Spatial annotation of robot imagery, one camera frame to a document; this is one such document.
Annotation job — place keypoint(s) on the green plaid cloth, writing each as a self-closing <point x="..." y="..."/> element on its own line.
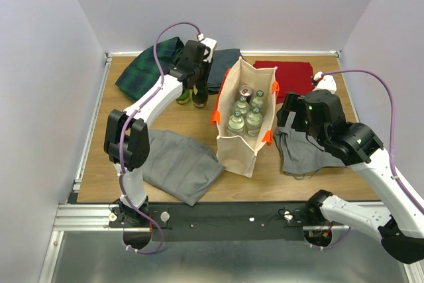
<point x="143" y="72"/>

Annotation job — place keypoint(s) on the grey folded cloth right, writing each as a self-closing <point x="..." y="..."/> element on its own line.
<point x="301" y="155"/>

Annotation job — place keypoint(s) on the grey folded cloth left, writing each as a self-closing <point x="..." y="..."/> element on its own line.
<point x="181" y="166"/>

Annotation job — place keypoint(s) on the black mounting base plate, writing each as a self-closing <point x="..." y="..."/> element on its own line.
<point x="218" y="221"/>

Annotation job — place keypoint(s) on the clear soda water bottle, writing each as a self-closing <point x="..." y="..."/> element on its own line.
<point x="236" y="124"/>
<point x="242" y="106"/>
<point x="253" y="122"/>
<point x="257" y="100"/>

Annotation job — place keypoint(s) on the red top drink can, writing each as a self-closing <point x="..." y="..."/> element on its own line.
<point x="245" y="91"/>

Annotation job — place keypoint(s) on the beige canvas bag orange handles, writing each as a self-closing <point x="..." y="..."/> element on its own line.
<point x="240" y="139"/>

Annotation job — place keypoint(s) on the red folded cloth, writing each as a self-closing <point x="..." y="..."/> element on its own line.
<point x="295" y="77"/>

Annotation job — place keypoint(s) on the dark blue folded cloth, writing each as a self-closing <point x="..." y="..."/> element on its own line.
<point x="222" y="61"/>

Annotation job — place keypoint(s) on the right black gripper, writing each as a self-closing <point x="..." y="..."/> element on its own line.
<point x="291" y="102"/>

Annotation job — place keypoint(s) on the aluminium frame rail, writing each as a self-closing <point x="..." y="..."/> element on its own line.
<point x="72" y="217"/>

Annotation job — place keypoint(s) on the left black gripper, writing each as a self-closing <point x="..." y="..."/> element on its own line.
<point x="203" y="79"/>

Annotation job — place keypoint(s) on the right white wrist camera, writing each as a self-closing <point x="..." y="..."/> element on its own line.
<point x="321" y="81"/>

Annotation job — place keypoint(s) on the green glass bottle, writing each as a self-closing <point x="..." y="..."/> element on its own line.
<point x="200" y="95"/>
<point x="184" y="98"/>

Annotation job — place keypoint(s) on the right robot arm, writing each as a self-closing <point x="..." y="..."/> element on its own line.
<point x="399" y="226"/>

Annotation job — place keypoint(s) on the grey folded cloth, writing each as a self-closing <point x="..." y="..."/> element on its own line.
<point x="181" y="166"/>
<point x="301" y="155"/>

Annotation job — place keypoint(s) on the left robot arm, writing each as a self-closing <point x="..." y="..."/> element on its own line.
<point x="126" y="138"/>

